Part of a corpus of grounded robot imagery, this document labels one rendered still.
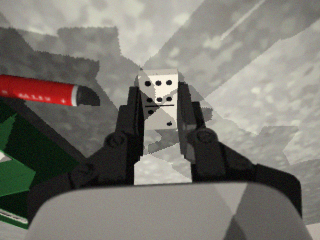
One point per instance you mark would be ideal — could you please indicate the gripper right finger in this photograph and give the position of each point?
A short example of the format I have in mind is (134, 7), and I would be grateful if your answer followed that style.
(211, 160)

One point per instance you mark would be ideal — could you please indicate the white domino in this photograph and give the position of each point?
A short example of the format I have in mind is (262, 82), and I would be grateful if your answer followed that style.
(158, 90)

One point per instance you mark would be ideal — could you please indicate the red battery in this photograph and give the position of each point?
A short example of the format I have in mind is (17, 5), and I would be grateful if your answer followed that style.
(40, 90)

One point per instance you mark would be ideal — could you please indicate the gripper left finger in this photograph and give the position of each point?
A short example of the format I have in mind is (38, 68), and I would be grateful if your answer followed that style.
(113, 164)

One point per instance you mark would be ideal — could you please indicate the green rack of bins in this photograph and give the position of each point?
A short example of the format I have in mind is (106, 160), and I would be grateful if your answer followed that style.
(35, 159)

